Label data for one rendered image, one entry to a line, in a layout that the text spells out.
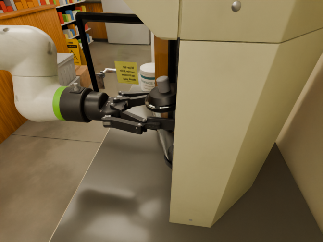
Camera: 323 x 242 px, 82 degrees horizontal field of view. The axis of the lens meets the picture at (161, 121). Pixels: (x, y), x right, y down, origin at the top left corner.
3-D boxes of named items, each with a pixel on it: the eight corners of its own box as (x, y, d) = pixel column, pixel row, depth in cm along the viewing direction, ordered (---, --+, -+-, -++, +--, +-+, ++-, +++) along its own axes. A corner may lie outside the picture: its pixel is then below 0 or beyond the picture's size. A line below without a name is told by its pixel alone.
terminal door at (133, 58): (172, 133, 72) (178, 16, 47) (101, 121, 78) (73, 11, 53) (172, 131, 72) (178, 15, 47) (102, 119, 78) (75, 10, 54)
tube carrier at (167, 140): (198, 142, 59) (189, 81, 47) (199, 170, 51) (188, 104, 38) (166, 144, 62) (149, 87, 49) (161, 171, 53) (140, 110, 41)
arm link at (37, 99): (39, 113, 57) (7, 126, 47) (32, 72, 53) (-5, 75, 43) (82, 117, 56) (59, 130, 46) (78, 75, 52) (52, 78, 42)
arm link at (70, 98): (83, 111, 56) (67, 130, 49) (72, 74, 49) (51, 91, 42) (102, 112, 56) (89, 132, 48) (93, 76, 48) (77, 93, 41)
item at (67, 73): (80, 76, 268) (74, 53, 248) (57, 97, 221) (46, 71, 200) (54, 74, 272) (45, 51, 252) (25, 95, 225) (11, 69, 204)
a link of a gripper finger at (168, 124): (147, 115, 43) (146, 117, 42) (177, 118, 42) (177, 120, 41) (147, 126, 45) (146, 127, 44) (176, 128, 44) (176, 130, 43)
